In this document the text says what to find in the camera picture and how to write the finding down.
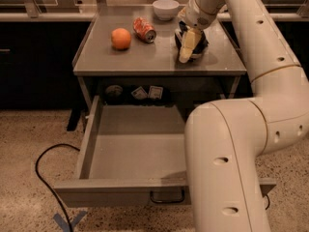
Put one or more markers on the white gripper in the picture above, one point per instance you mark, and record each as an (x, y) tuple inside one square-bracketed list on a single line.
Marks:
[(197, 18)]

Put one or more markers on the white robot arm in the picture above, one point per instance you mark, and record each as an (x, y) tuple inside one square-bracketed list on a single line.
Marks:
[(223, 138)]

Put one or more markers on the blue tape cross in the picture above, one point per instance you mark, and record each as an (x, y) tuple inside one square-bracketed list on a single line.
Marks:
[(69, 224)]

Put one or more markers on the red soda can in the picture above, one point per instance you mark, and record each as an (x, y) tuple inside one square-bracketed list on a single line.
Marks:
[(144, 30)]

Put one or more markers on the orange fruit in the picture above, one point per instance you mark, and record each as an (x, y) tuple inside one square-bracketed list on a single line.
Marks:
[(120, 39)]

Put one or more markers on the white bowl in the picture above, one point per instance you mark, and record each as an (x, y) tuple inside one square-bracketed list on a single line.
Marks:
[(165, 9)]

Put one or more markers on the dark metal drawer handle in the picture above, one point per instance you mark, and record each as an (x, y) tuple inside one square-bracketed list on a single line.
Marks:
[(167, 197)]

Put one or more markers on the round grey object in cabinet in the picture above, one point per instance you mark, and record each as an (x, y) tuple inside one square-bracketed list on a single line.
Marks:
[(113, 92)]

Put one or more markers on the white tag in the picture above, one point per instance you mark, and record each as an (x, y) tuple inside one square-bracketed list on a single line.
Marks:
[(155, 92), (139, 93)]

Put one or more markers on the left white tag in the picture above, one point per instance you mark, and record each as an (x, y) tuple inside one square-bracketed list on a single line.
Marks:
[(139, 93)]

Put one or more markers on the open grey top drawer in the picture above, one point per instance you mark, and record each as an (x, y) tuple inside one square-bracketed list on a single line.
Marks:
[(129, 151)]

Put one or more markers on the grey cabinet with top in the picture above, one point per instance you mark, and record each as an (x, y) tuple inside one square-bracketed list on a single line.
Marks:
[(96, 57)]

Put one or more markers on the right white tag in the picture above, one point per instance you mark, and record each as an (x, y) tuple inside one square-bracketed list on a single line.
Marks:
[(155, 92)]

